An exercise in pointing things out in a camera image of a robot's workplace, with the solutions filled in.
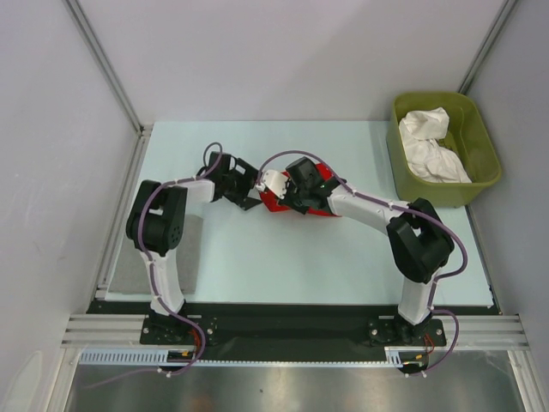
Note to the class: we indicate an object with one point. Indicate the white slotted cable duct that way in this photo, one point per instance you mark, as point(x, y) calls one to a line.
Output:
point(172, 358)

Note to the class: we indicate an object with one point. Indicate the red t shirt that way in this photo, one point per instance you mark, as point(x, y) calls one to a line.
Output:
point(274, 205)

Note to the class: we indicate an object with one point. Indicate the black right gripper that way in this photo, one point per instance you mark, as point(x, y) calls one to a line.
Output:
point(286, 197)

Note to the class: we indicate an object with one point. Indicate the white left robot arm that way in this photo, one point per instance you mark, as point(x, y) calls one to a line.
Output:
point(155, 225)

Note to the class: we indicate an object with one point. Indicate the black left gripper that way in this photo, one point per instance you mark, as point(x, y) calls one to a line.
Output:
point(249, 180)

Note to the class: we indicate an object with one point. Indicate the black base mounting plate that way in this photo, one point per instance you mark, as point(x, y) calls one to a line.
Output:
point(286, 333)

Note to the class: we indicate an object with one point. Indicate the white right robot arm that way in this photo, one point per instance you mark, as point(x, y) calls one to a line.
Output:
point(419, 243)

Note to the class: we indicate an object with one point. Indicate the white crumpled t shirt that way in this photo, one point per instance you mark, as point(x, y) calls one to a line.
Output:
point(421, 132)

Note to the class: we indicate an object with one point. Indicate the green plastic bin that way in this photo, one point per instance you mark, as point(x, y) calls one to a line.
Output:
point(467, 137)

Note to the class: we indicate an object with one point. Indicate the folded grey t shirt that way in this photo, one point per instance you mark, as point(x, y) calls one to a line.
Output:
point(130, 274)

